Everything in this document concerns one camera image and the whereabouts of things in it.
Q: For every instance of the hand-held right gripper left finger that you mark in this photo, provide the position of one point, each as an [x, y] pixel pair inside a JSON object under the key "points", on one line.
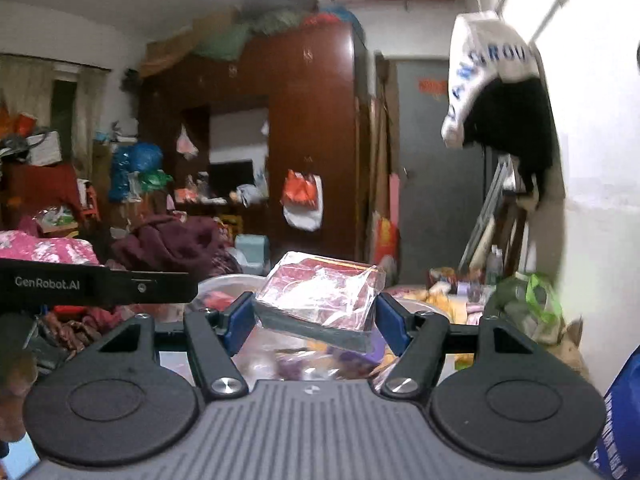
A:
{"points": [[240, 321]]}

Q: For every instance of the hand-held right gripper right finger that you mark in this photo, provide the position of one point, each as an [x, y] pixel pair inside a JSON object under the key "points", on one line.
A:
{"points": [[391, 324]]}

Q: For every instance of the white plastic basket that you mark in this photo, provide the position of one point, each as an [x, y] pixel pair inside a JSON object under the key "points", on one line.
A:
{"points": [[220, 284]]}

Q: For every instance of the red box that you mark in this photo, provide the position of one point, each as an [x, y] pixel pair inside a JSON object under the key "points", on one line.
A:
{"points": [[320, 297]]}

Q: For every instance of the pink floral blanket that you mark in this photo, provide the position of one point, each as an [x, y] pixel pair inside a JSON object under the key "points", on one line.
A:
{"points": [[45, 251]]}

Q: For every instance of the light blue plastic stool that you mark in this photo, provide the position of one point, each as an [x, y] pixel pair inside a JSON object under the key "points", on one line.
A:
{"points": [[252, 252]]}

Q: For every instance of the red yellow bag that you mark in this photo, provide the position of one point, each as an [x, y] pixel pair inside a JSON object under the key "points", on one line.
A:
{"points": [[387, 240]]}

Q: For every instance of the dark red clothes pile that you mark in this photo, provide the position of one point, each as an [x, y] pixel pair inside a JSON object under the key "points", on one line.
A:
{"points": [[172, 245]]}

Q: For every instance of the blue plastic sack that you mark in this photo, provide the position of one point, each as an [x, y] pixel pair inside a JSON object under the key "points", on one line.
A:
{"points": [[135, 165]]}

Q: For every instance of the orange white plastic bag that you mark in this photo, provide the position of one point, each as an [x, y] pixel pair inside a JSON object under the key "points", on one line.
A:
{"points": [[302, 197]]}

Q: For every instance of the black television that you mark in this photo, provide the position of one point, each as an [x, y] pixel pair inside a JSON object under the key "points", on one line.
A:
{"points": [[231, 176]]}

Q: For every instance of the green white plastic bag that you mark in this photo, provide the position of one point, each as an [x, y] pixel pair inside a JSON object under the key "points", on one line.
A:
{"points": [[537, 300]]}

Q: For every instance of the folded metal ladder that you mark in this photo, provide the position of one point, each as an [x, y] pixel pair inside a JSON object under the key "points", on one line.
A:
{"points": [[492, 210]]}

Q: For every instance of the grey door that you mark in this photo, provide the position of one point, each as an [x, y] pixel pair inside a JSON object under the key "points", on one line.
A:
{"points": [[440, 175]]}

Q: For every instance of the small pink white plastic bag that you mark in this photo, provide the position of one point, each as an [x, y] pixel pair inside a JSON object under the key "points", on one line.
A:
{"points": [[186, 142]]}

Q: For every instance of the beige curtain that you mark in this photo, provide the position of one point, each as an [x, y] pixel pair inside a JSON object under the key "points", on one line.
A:
{"points": [[30, 90]]}

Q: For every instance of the brown wooden wardrobe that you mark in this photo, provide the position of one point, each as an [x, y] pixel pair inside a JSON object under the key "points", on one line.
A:
{"points": [[300, 125]]}

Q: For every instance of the black hanging garment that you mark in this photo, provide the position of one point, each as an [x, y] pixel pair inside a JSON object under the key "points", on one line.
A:
{"points": [[515, 125]]}

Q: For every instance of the blue plastic bag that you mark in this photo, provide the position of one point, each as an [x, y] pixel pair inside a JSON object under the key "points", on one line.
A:
{"points": [[620, 410]]}

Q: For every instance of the white printed hoodie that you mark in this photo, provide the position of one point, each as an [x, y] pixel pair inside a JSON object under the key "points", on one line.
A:
{"points": [[487, 65]]}

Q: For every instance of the green cloth bundle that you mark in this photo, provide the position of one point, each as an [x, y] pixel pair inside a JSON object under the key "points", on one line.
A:
{"points": [[225, 35]]}

